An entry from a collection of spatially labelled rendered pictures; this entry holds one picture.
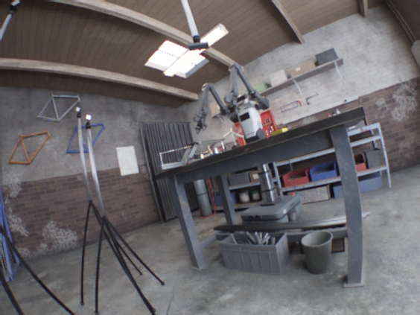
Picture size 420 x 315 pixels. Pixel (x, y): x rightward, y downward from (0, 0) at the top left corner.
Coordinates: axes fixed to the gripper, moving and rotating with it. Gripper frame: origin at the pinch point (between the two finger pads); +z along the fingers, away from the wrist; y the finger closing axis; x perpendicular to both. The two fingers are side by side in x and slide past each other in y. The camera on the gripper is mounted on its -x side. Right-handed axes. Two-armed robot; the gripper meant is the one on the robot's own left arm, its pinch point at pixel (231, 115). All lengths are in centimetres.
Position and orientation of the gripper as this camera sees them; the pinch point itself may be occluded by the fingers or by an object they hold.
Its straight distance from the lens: 161.5
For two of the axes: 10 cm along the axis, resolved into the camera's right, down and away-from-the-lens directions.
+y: 6.4, -2.2, -7.3
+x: 7.5, 3.7, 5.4
